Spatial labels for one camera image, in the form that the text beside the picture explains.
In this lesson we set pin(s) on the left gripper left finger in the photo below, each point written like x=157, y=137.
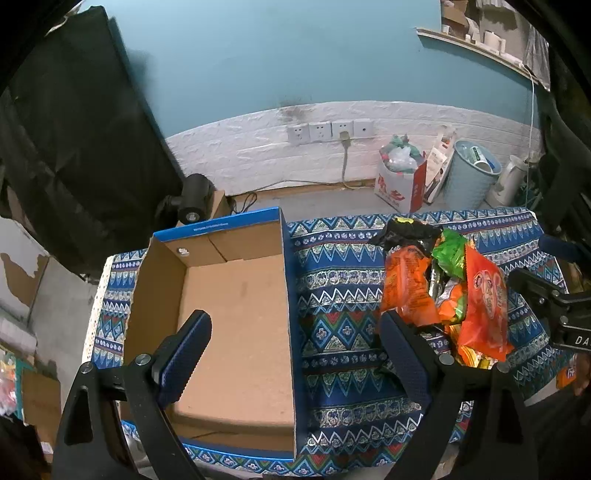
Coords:
x=177, y=356

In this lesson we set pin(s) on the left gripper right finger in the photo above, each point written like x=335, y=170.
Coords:
x=412, y=357

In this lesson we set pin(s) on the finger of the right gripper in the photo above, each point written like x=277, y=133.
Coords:
x=572, y=252
x=543, y=297

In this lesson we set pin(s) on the large orange-red snack bag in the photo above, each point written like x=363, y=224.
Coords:
x=485, y=326

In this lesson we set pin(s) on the orange snack bag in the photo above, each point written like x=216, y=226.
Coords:
x=406, y=288

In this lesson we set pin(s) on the green snack bag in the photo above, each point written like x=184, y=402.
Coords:
x=449, y=253

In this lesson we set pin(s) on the black snack bag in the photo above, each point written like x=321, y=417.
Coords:
x=401, y=232

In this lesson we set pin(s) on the patterned blue tablecloth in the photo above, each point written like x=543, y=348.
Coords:
x=358, y=417

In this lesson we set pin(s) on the blue cardboard box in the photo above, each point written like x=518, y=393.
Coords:
x=246, y=394

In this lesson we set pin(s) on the white electric kettle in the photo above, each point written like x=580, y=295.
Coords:
x=505, y=190

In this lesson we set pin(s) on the light blue waste bin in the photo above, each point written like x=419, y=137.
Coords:
x=473, y=171

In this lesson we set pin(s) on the white flat carton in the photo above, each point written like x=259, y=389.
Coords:
x=438, y=162

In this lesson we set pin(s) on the small brown cardboard box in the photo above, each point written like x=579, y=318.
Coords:
x=219, y=205

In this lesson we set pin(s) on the white wall shelf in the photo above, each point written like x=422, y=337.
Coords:
x=494, y=50

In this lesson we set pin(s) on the white wall socket row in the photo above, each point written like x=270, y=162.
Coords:
x=328, y=131

